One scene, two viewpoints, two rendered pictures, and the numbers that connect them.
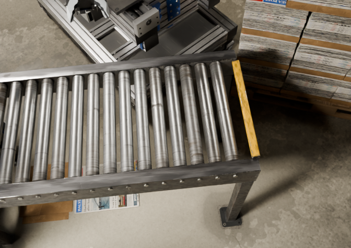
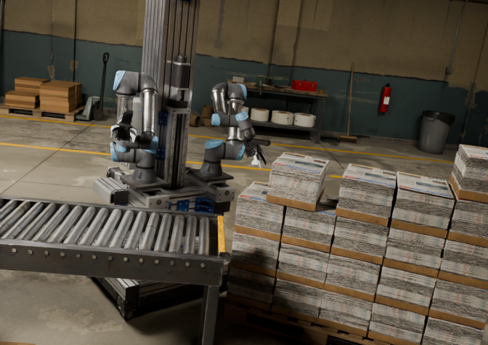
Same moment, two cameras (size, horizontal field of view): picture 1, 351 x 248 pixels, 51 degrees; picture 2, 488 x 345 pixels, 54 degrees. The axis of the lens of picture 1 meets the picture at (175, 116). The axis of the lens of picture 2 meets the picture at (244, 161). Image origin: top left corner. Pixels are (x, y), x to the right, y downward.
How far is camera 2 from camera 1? 151 cm
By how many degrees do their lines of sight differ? 47
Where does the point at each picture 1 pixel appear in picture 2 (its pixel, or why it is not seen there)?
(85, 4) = (122, 134)
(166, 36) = not seen: hidden behind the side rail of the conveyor
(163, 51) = not seen: hidden behind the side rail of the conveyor
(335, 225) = not seen: outside the picture
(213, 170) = (185, 256)
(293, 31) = (274, 227)
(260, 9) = (248, 205)
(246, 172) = (212, 260)
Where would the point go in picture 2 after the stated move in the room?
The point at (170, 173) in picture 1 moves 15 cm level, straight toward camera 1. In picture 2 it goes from (149, 253) to (146, 269)
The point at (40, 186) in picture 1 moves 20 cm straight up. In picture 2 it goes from (36, 243) to (37, 198)
